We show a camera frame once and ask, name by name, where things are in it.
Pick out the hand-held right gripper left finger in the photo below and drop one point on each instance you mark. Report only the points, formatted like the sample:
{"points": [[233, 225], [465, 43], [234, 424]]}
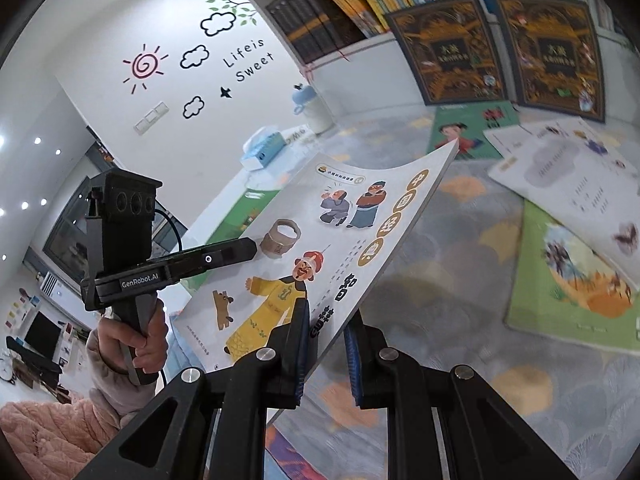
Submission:
{"points": [[301, 380]]}

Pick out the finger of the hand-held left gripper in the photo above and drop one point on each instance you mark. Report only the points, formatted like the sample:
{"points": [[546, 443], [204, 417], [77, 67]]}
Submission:
{"points": [[225, 252]]}

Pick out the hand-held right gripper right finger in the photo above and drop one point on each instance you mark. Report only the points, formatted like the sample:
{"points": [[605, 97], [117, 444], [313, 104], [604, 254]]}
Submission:
{"points": [[352, 365]]}

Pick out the white book with cartoon figures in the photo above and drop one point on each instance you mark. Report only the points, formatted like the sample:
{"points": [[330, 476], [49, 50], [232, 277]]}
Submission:
{"points": [[310, 220]]}

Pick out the white illustrated paperback book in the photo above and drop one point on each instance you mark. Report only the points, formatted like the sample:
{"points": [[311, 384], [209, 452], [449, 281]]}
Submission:
{"points": [[560, 170]]}

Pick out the person's left forearm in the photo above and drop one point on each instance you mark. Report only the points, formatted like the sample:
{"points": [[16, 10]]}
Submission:
{"points": [[115, 400]]}

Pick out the person's left hand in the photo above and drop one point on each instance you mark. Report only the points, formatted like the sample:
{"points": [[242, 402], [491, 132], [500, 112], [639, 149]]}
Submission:
{"points": [[152, 345]]}

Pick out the large green book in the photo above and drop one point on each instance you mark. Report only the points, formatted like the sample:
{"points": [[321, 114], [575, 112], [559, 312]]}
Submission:
{"points": [[235, 225]]}

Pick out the blue tissue pack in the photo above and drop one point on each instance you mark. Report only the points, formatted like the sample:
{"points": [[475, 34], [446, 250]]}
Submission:
{"points": [[265, 152]]}

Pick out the ceiling spotlights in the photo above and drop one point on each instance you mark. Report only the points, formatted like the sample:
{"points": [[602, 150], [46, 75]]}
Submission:
{"points": [[38, 140]]}

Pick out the black television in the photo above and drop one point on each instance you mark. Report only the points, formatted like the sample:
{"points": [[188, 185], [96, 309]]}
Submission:
{"points": [[42, 332]]}

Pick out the white bottle with blue lid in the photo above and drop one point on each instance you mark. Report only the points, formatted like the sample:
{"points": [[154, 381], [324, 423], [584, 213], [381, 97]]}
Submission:
{"points": [[317, 112]]}

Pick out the pink fleece garment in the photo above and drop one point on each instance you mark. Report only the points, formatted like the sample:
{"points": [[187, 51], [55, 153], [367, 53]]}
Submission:
{"points": [[45, 435]]}

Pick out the light green picture book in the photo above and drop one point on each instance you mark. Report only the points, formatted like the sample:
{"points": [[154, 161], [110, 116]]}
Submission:
{"points": [[565, 300]]}

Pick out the white bookshelf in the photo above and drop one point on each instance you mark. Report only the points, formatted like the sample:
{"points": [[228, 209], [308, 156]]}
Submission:
{"points": [[360, 75]]}

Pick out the row of dark hardcover volumes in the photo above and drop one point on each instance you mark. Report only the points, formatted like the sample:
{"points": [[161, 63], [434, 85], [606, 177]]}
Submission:
{"points": [[310, 25]]}

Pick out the green book with girl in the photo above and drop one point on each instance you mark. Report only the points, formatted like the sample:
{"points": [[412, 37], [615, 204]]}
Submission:
{"points": [[450, 135]]}

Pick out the dark ornate encyclopedia book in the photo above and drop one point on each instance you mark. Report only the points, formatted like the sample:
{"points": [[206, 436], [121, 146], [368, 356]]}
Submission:
{"points": [[555, 55], [445, 50]]}

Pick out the white wall switch plate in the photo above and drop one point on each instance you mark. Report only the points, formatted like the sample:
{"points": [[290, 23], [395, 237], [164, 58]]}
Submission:
{"points": [[150, 119]]}

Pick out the cloud outline wall decal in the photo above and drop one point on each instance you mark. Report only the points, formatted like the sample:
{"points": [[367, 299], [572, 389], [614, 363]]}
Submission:
{"points": [[183, 109]]}

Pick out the small black bird wall decal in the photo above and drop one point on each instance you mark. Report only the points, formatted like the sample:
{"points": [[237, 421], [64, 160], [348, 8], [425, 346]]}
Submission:
{"points": [[226, 92]]}

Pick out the black lettering wall decal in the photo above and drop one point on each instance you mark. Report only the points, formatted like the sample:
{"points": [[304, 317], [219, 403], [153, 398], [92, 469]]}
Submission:
{"points": [[226, 62]]}

